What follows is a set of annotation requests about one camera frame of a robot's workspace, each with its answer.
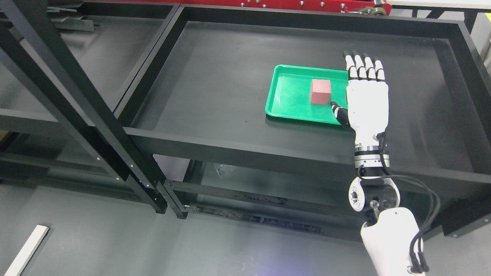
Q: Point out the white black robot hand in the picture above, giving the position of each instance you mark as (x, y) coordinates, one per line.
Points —
(367, 100)

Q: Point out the pink foam block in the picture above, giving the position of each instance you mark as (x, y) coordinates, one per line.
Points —
(320, 92)

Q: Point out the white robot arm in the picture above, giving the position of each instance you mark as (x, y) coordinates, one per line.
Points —
(391, 235)

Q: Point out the green plastic tray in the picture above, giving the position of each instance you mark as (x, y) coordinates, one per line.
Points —
(289, 93)

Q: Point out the black metal shelf right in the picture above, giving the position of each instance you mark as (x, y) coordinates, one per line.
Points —
(202, 94)

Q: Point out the black metal shelf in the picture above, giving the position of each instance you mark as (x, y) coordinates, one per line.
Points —
(202, 94)
(67, 67)

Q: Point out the black metal shelf left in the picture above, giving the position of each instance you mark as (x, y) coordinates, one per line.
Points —
(67, 67)

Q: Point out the clear plastic bag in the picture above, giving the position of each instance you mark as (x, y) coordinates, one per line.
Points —
(223, 170)

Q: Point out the white table leg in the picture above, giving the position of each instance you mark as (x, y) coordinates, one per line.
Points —
(27, 251)

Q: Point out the red conveyor frame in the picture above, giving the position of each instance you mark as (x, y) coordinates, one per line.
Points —
(337, 6)

